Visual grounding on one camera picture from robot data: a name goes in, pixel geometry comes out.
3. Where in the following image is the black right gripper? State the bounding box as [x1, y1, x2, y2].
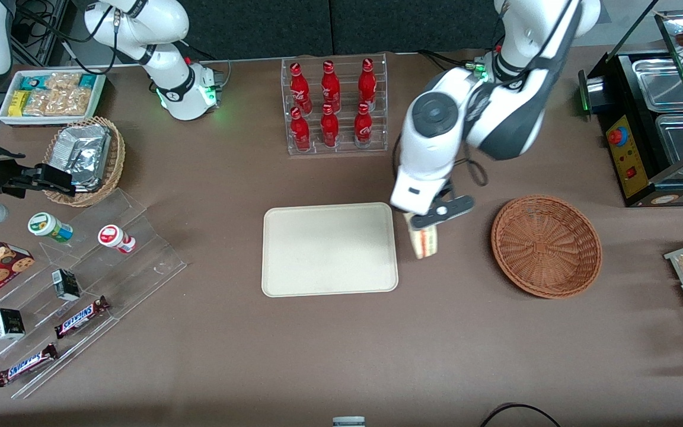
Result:
[0, 151, 76, 199]

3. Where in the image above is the triangular sandwich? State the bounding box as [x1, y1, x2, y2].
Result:
[404, 212, 441, 260]

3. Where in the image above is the oval wicker basket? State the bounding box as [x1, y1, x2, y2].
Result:
[42, 117, 126, 207]

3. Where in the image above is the white snack tray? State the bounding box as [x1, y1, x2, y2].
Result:
[0, 70, 107, 126]

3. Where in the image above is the round brown wicker basket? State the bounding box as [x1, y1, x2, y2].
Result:
[491, 195, 603, 299]

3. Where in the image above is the beige rectangular serving tray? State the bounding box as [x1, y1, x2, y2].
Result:
[261, 202, 400, 297]

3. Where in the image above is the silver foil packet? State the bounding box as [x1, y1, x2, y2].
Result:
[51, 125, 112, 192]

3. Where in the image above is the green lid snack cup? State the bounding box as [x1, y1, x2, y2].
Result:
[27, 212, 74, 244]

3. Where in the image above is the clear bag of rice snacks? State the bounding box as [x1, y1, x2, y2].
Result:
[24, 72, 92, 117]

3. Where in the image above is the red lid snack cup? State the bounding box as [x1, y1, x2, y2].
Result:
[98, 225, 136, 254]

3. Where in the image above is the yellow snack packet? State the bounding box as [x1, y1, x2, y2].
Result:
[8, 89, 31, 117]

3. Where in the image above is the small black carton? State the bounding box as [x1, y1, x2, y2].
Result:
[0, 308, 25, 340]
[51, 269, 81, 301]

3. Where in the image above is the red cola bottle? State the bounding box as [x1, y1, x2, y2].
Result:
[321, 60, 341, 107]
[320, 104, 340, 148]
[290, 62, 311, 110]
[354, 102, 374, 149]
[290, 107, 311, 152]
[358, 58, 377, 106]

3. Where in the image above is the clear acrylic step display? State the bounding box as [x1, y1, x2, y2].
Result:
[0, 189, 188, 399]

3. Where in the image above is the clear acrylic bottle rack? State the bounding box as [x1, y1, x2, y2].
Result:
[281, 53, 390, 156]

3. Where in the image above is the snickers chocolate bar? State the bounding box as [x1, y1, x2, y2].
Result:
[0, 343, 59, 387]
[54, 295, 111, 340]

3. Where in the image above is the black food warmer cabinet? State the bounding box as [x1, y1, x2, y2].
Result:
[577, 9, 683, 208]

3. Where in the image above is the black cable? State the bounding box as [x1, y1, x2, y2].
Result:
[463, 142, 489, 188]
[12, 0, 120, 75]
[481, 403, 561, 427]

